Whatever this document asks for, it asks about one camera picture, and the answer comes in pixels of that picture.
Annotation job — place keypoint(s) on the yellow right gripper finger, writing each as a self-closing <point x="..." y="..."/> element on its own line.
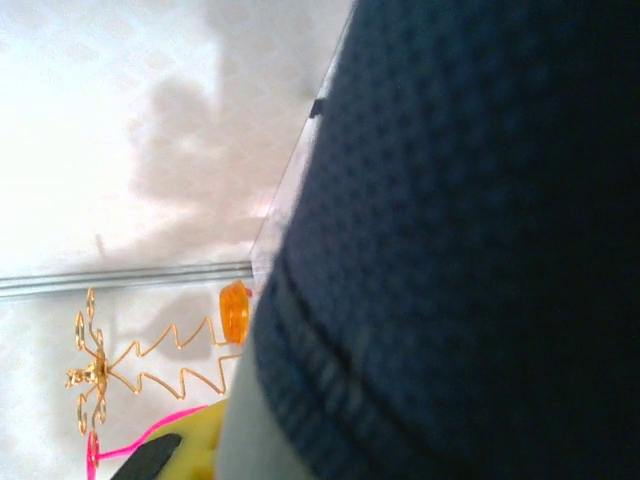
<point x="195" y="450"/>

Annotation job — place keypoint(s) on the navy blue student backpack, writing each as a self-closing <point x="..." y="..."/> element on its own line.
<point x="450" y="250"/>

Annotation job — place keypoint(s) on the pink plastic goblet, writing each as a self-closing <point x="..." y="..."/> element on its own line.
<point x="92" y="457"/>

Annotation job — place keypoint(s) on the white cup with orange lid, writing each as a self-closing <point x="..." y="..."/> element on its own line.
<point x="234" y="312"/>

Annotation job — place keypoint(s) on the aluminium frame post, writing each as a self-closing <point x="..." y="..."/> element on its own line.
<point x="125" y="280"/>

